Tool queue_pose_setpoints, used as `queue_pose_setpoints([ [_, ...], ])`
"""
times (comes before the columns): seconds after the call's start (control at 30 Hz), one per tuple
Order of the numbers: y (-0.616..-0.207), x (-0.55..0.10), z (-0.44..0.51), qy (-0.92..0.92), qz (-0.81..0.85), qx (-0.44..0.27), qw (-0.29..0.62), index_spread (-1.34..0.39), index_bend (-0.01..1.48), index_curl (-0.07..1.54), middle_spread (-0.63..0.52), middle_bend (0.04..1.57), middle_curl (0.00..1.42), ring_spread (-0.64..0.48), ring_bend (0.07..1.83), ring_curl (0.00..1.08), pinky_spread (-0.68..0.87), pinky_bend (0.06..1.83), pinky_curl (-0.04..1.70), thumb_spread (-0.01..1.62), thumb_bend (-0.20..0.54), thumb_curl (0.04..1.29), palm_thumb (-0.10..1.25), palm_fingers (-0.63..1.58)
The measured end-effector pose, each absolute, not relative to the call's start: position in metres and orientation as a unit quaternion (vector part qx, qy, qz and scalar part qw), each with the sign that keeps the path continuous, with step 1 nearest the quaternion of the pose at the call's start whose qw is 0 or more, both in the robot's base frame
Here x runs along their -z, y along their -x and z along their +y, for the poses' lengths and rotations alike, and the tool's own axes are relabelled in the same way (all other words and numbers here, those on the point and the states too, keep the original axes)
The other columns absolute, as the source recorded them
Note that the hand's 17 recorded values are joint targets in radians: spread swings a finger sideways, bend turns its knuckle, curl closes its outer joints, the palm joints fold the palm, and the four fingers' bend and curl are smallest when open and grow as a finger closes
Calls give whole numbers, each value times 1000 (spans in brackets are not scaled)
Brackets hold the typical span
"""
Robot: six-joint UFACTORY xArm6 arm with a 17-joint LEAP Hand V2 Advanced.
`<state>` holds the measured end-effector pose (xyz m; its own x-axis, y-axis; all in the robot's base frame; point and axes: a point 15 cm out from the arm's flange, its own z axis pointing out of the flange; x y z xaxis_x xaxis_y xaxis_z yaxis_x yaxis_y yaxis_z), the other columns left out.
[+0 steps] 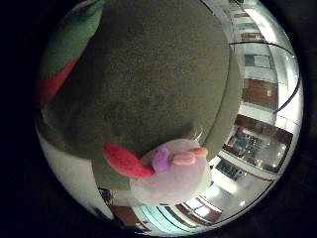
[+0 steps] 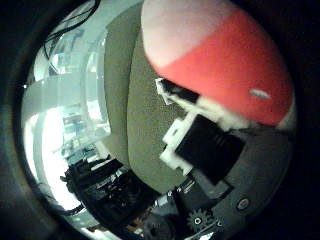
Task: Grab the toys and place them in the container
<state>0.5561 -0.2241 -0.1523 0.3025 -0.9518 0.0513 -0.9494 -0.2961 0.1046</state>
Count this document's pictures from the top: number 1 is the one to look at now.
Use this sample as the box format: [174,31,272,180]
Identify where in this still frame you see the thin black cable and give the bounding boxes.
[229,41,302,113]

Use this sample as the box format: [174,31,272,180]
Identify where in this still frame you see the olive green table cloth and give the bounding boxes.
[39,0,246,192]

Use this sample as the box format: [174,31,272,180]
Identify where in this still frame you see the wood framed glass window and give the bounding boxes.
[224,113,295,175]

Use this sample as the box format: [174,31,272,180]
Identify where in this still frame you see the red strawberry plush toy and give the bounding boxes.
[35,0,107,108]

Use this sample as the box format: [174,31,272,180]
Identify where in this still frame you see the pink axolotl plush toy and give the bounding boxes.
[102,138,213,207]

